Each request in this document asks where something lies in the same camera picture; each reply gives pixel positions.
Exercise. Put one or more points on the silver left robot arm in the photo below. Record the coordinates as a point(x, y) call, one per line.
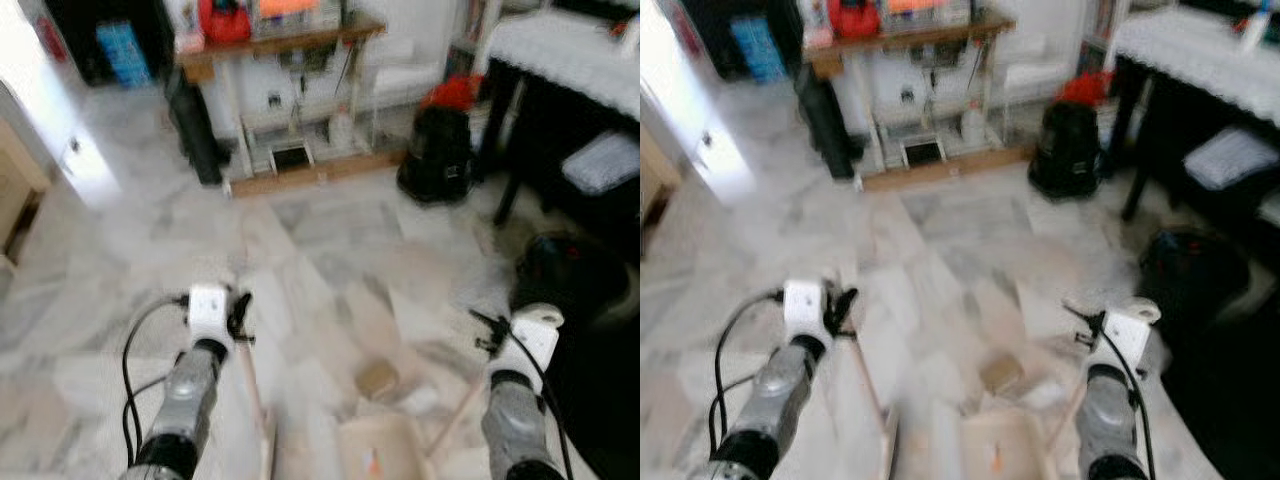
point(775, 395)
point(185, 400)

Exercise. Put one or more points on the black round floor appliance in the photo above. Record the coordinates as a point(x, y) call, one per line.
point(1195, 275)
point(565, 270)

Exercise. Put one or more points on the white crumpled paper scrap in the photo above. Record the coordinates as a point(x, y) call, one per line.
point(420, 400)
point(1046, 393)

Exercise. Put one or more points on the brown crumpled paper ball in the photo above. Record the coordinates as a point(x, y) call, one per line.
point(378, 377)
point(1000, 374)

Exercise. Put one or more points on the large black seat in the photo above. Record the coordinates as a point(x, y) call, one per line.
point(1230, 420)
point(610, 400)

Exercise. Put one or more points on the black framed panel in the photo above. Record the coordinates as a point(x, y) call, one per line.
point(291, 158)
point(924, 153)

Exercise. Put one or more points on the black backpack with red top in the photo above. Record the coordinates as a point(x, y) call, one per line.
point(1068, 145)
point(438, 150)

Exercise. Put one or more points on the black slim upright bag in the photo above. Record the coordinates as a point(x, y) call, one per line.
point(828, 125)
point(195, 130)

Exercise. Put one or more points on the black stool with grey cushion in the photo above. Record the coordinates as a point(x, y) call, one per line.
point(1230, 158)
point(600, 160)

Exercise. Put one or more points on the white plastic bottle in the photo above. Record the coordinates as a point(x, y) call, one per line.
point(346, 130)
point(973, 125)

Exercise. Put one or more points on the light wooden cabinet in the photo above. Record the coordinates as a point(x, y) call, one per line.
point(18, 190)
point(655, 185)

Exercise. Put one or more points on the blue crate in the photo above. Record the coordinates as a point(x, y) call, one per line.
point(124, 55)
point(758, 50)

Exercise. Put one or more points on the black table with white tablecloth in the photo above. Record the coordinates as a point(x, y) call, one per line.
point(1190, 55)
point(560, 60)

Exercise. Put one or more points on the red bag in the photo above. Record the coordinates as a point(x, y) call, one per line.
point(224, 22)
point(855, 18)

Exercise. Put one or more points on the bookshelf with books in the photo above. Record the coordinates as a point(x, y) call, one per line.
point(1102, 32)
point(467, 35)

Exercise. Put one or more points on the clear box with orange contents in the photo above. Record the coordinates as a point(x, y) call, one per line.
point(925, 12)
point(295, 15)

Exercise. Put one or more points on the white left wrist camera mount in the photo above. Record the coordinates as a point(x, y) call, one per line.
point(803, 308)
point(208, 312)

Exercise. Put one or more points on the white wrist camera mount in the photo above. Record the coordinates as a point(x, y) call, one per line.
point(1130, 330)
point(538, 335)
point(208, 312)
point(803, 308)

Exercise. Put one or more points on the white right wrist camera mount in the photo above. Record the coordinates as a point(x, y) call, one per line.
point(538, 335)
point(1130, 330)

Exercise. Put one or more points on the wooden shelf with white frame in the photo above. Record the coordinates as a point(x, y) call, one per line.
point(280, 45)
point(910, 42)

